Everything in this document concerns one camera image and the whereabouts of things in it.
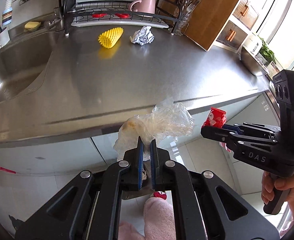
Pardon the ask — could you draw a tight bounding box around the red candy wrapper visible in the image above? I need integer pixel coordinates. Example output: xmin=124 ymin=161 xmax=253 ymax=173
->
xmin=201 ymin=107 xmax=232 ymax=153

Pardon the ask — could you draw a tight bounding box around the wooden cutting board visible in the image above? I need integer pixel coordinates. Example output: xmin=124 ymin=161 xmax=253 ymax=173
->
xmin=185 ymin=0 xmax=239 ymax=51

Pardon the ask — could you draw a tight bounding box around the red silicone item in rack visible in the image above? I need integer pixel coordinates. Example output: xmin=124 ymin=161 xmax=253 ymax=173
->
xmin=91 ymin=13 xmax=131 ymax=19

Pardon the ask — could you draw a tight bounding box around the person's right hand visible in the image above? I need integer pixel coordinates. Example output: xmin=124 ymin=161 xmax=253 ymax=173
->
xmin=261 ymin=171 xmax=294 ymax=204

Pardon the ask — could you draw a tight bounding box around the pink ceramic mug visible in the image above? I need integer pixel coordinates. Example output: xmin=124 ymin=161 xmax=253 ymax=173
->
xmin=128 ymin=0 xmax=156 ymax=14

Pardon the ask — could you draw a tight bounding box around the stainless steel sink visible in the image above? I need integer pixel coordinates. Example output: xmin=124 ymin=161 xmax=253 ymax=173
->
xmin=0 ymin=31 xmax=59 ymax=103

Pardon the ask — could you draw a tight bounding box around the grey trash bin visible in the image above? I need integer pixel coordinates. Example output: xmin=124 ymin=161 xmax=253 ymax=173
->
xmin=121 ymin=189 xmax=154 ymax=200

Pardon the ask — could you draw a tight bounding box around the glass cutlery holder with forks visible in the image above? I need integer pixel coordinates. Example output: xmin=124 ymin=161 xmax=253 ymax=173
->
xmin=172 ymin=0 xmax=202 ymax=36

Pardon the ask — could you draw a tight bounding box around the seaweed rice snack wrapper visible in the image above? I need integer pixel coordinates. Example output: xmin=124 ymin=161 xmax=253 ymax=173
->
xmin=142 ymin=160 xmax=152 ymax=190

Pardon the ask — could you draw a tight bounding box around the pink fleece trouser leg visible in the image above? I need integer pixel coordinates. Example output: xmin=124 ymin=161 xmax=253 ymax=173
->
xmin=118 ymin=197 xmax=176 ymax=239

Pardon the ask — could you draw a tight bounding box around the red bow slipper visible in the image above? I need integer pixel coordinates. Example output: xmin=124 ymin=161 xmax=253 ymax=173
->
xmin=150 ymin=191 xmax=167 ymax=200

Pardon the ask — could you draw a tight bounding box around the stainless steel bowl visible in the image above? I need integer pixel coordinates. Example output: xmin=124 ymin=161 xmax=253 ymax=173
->
xmin=240 ymin=46 xmax=269 ymax=76

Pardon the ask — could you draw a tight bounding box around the chrome kitchen faucet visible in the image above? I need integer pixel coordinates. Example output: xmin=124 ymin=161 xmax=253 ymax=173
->
xmin=1 ymin=0 xmax=64 ymax=30

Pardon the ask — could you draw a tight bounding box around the green potted plant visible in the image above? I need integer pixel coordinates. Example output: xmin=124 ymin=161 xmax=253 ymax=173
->
xmin=259 ymin=37 xmax=276 ymax=66

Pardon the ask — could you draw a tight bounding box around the crumpled silver foil wrapper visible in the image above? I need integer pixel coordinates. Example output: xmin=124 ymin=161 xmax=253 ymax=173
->
xmin=129 ymin=26 xmax=155 ymax=46

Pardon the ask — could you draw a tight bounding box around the yellow foam fruit net far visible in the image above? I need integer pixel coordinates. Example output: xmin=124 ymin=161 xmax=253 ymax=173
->
xmin=98 ymin=27 xmax=123 ymax=49

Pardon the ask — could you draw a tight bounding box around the black dish drying rack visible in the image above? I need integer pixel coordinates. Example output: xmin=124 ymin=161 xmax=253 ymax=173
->
xmin=62 ymin=0 xmax=178 ymax=36

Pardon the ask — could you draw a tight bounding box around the yellow sponge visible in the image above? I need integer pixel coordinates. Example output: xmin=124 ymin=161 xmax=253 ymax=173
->
xmin=24 ymin=21 xmax=41 ymax=32

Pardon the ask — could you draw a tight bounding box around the white electric kettle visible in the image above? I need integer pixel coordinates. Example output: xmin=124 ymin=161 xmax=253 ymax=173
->
xmin=243 ymin=33 xmax=263 ymax=56

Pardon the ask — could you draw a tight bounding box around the clear plastic bag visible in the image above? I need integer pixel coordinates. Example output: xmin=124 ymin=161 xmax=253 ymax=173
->
xmin=113 ymin=98 xmax=195 ymax=161

